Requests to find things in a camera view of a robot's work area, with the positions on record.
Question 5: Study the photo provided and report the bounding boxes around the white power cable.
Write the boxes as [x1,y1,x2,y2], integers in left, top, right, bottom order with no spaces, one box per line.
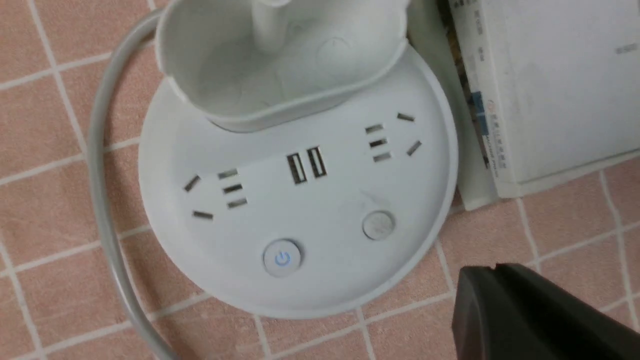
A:
[87,8,178,360]

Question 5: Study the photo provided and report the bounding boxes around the top white self-driving book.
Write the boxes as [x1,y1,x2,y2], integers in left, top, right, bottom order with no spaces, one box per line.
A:
[448,0,640,199]

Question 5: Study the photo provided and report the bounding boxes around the pink checkered tablecloth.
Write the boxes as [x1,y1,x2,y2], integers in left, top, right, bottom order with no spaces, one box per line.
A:
[0,0,639,360]

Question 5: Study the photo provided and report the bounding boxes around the middle white book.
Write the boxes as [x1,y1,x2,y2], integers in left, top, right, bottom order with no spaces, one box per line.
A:
[406,0,501,211]

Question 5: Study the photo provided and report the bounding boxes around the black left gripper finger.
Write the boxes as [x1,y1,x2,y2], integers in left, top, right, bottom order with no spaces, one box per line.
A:
[451,263,640,360]

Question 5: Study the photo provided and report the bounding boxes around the white desk lamp with sockets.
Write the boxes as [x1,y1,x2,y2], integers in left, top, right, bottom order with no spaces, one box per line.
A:
[138,0,458,319]

